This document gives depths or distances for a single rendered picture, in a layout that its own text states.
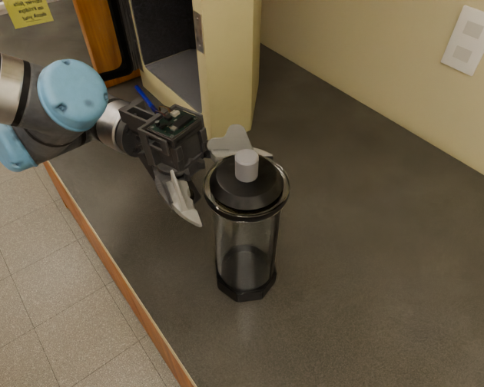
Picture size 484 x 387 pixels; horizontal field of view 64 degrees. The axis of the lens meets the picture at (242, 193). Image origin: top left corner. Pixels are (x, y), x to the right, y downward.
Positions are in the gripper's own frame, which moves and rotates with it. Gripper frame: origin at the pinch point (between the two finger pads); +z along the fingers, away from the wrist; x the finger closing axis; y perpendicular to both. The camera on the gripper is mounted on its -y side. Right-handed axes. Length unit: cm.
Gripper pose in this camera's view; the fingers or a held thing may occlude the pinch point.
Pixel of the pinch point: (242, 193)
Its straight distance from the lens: 50.5
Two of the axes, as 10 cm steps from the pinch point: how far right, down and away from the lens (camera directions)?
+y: -0.7, -7.1, -7.0
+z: 7.9, 3.9, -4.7
